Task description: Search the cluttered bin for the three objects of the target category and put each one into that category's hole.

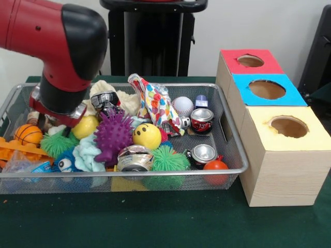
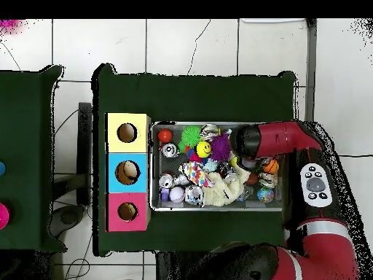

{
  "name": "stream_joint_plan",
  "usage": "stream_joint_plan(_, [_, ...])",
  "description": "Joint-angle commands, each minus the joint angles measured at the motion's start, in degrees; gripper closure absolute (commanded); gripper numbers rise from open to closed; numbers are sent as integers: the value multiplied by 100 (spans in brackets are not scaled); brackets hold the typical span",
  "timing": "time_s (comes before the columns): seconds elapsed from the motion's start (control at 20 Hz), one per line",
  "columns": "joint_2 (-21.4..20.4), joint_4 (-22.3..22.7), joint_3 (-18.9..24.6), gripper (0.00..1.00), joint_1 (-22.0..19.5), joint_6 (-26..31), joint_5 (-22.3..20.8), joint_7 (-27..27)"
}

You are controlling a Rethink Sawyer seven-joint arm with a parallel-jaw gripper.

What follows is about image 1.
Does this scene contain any green stringy puffer ball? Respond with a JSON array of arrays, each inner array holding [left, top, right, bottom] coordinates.
[[149, 144, 191, 172]]

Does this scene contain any purple spiky rubber toy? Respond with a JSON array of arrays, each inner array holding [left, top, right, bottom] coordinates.
[[93, 110, 135, 167]]

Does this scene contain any dark green table cloth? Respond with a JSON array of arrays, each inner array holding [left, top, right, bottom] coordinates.
[[310, 82, 331, 104], [0, 74, 331, 248]]

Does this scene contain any black chair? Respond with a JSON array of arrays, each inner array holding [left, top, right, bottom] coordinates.
[[297, 4, 331, 90]]

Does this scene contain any crushed red can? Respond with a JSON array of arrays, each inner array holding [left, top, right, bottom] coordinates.
[[190, 107, 215, 135]]

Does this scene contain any white cloth with coloured dots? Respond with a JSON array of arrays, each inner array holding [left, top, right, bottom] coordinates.
[[128, 73, 186, 136]]

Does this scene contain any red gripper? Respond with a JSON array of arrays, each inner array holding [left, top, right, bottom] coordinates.
[[28, 96, 83, 137]]

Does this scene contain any red ball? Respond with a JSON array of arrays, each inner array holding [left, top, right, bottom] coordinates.
[[203, 160, 230, 185]]

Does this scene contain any orange basketball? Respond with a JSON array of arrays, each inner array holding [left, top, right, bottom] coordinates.
[[14, 123, 43, 146]]

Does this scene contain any yellow smiley ball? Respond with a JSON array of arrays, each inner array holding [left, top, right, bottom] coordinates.
[[132, 122, 162, 150]]

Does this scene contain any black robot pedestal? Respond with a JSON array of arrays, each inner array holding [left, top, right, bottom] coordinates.
[[99, 0, 209, 77]]

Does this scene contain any white baseball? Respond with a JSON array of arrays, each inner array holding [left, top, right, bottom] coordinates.
[[172, 96, 194, 114]]

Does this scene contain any crushed black can silver lid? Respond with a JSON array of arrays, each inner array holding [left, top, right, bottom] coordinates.
[[190, 144, 219, 170]]

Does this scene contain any wooden box with three holes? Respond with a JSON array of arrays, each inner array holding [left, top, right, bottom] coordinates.
[[216, 49, 331, 207]]

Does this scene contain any purple toy block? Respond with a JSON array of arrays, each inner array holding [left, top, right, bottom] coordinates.
[[194, 95, 209, 110]]

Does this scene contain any silver mesh bin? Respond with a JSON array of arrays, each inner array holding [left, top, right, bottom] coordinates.
[[0, 82, 250, 194]]

